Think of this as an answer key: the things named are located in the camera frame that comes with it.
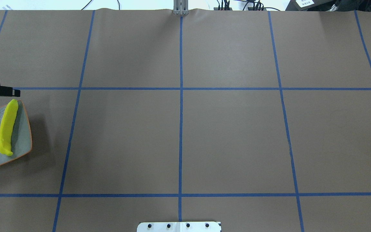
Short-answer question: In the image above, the black usb hub left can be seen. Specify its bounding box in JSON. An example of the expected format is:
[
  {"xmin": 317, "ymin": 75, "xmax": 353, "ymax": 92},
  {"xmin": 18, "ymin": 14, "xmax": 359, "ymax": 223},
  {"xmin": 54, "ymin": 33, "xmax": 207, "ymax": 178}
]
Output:
[{"xmin": 213, "ymin": 0, "xmax": 232, "ymax": 11}]

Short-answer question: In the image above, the black usb hub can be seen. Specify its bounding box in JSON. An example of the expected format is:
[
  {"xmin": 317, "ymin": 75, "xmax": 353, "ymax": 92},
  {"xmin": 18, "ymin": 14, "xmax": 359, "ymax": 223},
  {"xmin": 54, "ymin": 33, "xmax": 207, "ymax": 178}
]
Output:
[
  {"xmin": 213, "ymin": 0, "xmax": 232, "ymax": 11},
  {"xmin": 244, "ymin": 0, "xmax": 266, "ymax": 11}
]

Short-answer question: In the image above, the black usb hub right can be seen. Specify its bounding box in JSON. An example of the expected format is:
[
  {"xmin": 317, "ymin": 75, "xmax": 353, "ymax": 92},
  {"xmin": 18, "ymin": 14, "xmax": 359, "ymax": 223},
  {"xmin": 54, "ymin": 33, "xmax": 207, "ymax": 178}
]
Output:
[{"xmin": 244, "ymin": 0, "xmax": 266, "ymax": 11}]

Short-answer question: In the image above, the brown paper table cover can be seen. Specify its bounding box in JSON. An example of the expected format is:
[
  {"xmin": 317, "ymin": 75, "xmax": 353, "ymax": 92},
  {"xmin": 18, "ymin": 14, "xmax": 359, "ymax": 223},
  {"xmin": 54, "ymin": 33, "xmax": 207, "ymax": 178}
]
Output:
[{"xmin": 0, "ymin": 9, "xmax": 371, "ymax": 232}]

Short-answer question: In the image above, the black box white label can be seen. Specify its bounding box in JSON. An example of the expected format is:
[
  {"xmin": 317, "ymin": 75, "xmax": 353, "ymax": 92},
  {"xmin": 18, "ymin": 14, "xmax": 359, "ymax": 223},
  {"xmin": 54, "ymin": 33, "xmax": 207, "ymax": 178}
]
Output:
[{"xmin": 285, "ymin": 0, "xmax": 337, "ymax": 12}]

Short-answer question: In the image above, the aluminium frame post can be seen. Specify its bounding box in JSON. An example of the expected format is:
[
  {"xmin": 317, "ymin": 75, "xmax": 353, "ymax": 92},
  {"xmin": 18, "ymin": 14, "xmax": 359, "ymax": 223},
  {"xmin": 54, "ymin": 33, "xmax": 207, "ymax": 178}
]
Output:
[{"xmin": 173, "ymin": 0, "xmax": 189, "ymax": 16}]

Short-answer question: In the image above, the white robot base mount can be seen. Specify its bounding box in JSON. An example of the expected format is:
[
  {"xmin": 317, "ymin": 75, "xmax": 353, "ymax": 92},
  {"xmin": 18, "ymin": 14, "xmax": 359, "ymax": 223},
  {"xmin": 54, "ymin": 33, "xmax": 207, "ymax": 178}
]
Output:
[{"xmin": 137, "ymin": 221, "xmax": 222, "ymax": 232}]

